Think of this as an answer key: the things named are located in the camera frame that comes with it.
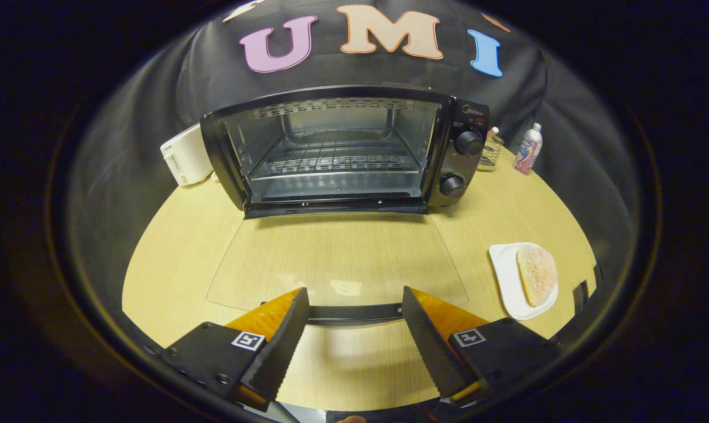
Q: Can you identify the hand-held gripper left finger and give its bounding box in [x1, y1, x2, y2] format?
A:
[154, 287, 310, 412]

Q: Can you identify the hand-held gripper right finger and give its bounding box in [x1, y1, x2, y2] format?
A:
[401, 286, 564, 407]

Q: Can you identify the black toaster oven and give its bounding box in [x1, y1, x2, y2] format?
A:
[200, 84, 491, 327]

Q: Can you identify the white pop-up toaster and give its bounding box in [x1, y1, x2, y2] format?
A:
[160, 123, 215, 187]

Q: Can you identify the white square plate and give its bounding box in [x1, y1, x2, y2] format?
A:
[488, 242, 559, 321]

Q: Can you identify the pink and white bottle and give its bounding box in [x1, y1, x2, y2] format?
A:
[513, 122, 543, 176]

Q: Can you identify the black backdrop cloth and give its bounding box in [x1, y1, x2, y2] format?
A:
[66, 0, 640, 330]

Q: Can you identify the black bracket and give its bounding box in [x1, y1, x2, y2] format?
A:
[570, 264, 605, 315]

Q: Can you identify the wire mesh basket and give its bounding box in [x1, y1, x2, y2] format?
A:
[478, 136, 503, 172]

